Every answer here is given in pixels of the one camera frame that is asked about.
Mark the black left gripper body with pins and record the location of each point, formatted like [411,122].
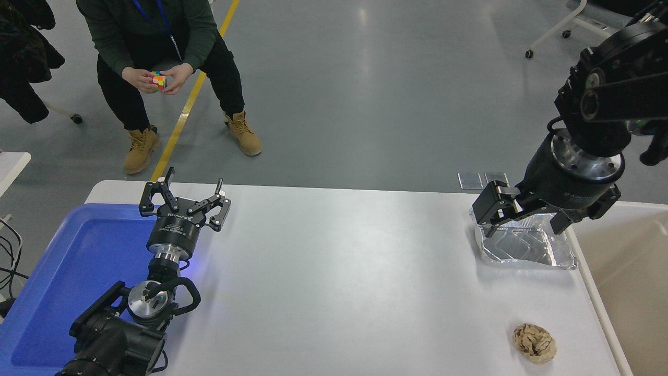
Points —
[175,235]

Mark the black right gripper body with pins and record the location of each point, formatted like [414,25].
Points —
[558,185]

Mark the silver foil tray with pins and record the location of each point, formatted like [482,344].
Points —
[522,245]

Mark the multicoloured puzzle cube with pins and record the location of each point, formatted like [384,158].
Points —
[157,81]

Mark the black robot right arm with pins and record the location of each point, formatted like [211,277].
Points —
[616,68]

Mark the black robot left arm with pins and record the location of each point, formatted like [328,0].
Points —
[120,344]

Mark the metal floor plate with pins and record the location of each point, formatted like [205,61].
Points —
[470,180]
[496,177]

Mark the person's left hand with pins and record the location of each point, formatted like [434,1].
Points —
[178,75]

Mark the person's right hand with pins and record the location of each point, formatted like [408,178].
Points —
[136,78]

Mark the blue plastic tray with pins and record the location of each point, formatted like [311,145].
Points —
[78,261]

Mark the large pale bin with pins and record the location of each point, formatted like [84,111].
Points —
[636,292]

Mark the white chair leg with caster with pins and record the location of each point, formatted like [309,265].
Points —
[76,119]

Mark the crumpled tan paper ball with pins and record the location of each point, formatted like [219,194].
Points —
[535,343]

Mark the person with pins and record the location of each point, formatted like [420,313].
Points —
[193,36]

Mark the small white side table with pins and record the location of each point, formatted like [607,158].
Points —
[10,167]

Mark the black hanging coat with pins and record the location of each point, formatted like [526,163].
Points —
[26,52]

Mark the white wheeled chair frame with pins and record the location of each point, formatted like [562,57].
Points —
[576,15]

